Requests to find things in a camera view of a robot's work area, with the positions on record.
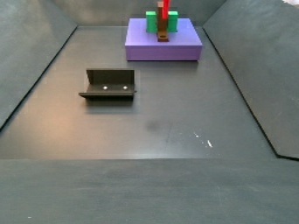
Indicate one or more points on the red peg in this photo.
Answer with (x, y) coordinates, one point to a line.
(166, 7)

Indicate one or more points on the purple base board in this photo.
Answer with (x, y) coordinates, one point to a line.
(143, 47)

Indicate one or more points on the black U-shaped holder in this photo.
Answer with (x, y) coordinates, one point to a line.
(114, 78)

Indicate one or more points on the brown upright block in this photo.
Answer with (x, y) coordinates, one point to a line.
(162, 22)

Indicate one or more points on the green block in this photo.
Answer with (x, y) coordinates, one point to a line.
(173, 21)
(151, 21)

